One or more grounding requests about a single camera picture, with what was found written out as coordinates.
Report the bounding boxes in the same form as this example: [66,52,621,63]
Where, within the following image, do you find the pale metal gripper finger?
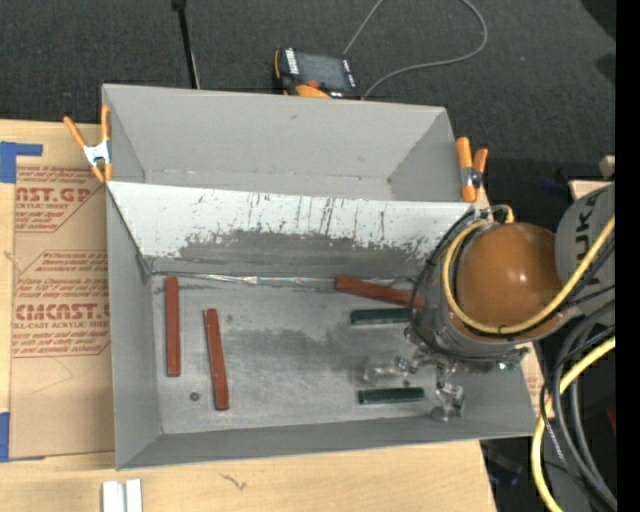
[360,351,420,385]
[429,363,467,422]

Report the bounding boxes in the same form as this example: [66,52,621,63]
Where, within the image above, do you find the red-brown flat block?
[164,276,183,378]
[333,275,427,309]
[202,307,232,412]

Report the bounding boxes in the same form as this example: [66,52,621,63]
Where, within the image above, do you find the brown cardboard board red print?
[0,118,117,462]

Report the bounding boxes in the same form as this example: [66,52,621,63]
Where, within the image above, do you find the grey metal bin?
[101,83,539,472]

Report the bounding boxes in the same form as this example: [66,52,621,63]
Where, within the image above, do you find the dark green flat block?
[357,386,427,406]
[349,307,414,327]

